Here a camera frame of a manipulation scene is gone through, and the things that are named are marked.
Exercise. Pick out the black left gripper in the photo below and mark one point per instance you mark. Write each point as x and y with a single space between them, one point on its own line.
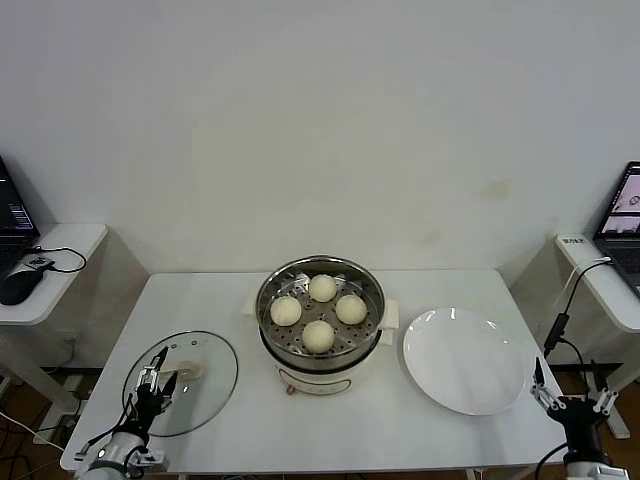
149 407

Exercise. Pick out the white side table with label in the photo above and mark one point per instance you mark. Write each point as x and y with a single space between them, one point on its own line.
595 290

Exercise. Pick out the white side table with mouse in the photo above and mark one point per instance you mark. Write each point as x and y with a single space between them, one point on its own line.
75 250

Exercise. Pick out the cream electric cooker pot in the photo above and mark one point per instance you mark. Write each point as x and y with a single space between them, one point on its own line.
320 381

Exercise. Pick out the black computer mouse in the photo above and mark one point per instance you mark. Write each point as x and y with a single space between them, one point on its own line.
19 287

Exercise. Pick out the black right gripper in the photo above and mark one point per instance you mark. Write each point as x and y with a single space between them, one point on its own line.
580 415

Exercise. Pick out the white floor power strip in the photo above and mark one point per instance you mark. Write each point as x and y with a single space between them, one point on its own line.
72 385

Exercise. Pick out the black laptop with dark screen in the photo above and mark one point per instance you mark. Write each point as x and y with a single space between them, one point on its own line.
12 215

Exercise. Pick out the perforated steel steamer basket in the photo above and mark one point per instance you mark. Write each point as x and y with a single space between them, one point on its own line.
280 280

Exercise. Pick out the grey laptop with image windows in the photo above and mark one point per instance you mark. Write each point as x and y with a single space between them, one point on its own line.
622 220

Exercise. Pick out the white round plate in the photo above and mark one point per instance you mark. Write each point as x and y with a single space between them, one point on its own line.
465 365

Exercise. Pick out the white steamed baozi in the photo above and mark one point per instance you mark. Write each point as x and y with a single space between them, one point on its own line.
318 336
286 310
322 288
350 308

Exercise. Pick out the small printed table label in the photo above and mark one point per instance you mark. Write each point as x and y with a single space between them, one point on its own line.
574 240

